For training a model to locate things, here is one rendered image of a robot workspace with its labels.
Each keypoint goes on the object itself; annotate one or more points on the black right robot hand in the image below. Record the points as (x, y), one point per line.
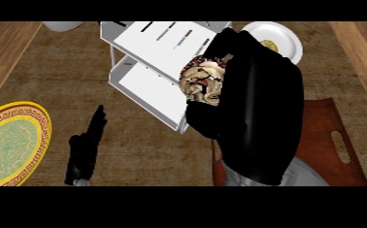
(261, 115)

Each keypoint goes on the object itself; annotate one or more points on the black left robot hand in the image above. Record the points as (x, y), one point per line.
(87, 147)

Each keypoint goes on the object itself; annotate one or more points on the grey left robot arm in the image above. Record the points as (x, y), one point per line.
(82, 183)

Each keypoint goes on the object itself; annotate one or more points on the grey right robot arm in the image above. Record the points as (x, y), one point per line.
(306, 177)

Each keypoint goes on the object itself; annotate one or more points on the brown wooden tray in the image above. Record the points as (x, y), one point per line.
(331, 144)

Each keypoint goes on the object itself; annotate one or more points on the white tiered basket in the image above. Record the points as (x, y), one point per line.
(158, 67)

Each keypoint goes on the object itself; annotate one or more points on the yellow green ornate plate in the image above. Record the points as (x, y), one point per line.
(20, 143)

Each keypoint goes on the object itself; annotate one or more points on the yellow food piece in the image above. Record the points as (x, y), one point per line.
(270, 45)

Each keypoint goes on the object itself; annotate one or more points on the white round plate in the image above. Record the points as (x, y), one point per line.
(282, 39)

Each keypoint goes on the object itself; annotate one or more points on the pale grey round object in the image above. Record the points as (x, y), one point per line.
(63, 26)

